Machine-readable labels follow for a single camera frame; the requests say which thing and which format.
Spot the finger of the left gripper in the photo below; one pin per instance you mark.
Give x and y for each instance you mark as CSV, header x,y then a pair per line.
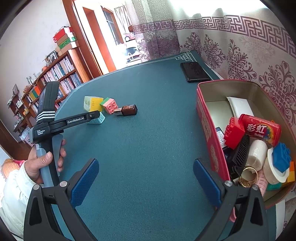
x,y
78,119

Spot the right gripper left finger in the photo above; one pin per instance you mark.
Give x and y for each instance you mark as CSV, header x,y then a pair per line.
x,y
40,220

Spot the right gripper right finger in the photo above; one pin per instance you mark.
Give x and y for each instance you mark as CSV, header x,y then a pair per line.
x,y
251,222

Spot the light blue medicine box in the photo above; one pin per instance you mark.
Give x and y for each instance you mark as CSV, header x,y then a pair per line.
x,y
98,120

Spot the pink hair roller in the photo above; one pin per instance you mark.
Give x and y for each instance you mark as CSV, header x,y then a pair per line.
x,y
262,182

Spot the dark blue cosmetic tube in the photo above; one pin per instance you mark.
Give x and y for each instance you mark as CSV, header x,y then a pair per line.
x,y
220,135

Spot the white sleeve forearm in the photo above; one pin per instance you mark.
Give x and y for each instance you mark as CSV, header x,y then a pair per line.
x,y
16,187

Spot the person's left hand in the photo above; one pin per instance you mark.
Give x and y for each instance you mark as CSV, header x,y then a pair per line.
x,y
34,163

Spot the yellow medicine box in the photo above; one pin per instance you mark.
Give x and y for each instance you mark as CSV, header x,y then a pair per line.
x,y
92,103

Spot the green pink toy brick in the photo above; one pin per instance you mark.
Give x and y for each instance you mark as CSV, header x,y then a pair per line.
x,y
109,105

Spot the brown nail polish bottle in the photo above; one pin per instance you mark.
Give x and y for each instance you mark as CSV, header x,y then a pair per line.
x,y
126,110

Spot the wooden bookshelf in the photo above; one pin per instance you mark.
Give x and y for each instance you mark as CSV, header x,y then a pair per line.
x,y
69,70

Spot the white round lid jar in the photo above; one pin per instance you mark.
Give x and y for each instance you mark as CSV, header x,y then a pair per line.
x,y
272,174

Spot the orange yellow toy brick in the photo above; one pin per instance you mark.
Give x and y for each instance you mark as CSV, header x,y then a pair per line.
x,y
291,177

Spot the black folding comb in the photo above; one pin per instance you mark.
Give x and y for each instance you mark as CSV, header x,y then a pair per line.
x,y
241,152

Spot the green felt table mat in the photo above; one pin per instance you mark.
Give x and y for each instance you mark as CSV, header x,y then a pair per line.
x,y
146,188

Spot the blue toy brick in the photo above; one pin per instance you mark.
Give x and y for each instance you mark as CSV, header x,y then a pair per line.
x,y
281,157

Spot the white tape roll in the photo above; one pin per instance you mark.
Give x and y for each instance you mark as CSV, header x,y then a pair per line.
x,y
257,155

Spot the stacked boxes on shelf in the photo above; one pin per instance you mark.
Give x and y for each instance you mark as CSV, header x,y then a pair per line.
x,y
65,39

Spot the red toy brick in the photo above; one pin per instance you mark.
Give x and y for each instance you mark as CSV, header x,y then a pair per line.
x,y
234,132

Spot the red cylindrical can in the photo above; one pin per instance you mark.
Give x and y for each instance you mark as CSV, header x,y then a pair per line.
x,y
259,128

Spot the white box in tin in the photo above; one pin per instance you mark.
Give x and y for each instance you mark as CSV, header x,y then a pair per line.
x,y
239,106

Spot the black smartphone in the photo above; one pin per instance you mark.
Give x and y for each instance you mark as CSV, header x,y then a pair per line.
x,y
193,72

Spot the red tin box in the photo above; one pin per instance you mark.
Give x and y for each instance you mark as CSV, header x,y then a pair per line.
x,y
214,111

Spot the patterned lace curtain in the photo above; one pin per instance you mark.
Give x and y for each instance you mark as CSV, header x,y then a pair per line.
x,y
237,39

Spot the gold ring bangle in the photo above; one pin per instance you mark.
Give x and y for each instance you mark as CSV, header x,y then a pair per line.
x,y
248,177

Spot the wooden door frame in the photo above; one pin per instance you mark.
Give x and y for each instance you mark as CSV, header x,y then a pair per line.
x,y
97,44

